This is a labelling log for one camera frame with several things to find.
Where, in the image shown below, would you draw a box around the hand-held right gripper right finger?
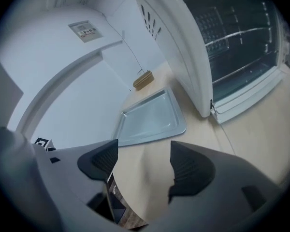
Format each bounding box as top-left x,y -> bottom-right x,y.
148,140 -> 290,232

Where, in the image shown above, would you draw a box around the yellow rectangular container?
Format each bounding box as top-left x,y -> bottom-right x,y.
132,70 -> 155,91

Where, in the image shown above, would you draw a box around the black square table base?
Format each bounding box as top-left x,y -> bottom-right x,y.
107,174 -> 127,224

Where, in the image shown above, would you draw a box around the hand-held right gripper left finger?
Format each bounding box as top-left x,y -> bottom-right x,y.
32,139 -> 119,225

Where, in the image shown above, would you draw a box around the paper notice on wall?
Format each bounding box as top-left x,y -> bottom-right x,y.
68,20 -> 104,44

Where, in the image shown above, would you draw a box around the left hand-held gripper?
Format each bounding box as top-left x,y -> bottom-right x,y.
35,137 -> 54,152

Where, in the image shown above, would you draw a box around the metal wire oven rack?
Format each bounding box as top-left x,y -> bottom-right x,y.
204,27 -> 277,48

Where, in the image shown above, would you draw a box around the silver baking tray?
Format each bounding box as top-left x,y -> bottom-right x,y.
112,87 -> 187,147

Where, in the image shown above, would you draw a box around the white toaster oven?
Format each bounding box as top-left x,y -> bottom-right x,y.
130,0 -> 290,125

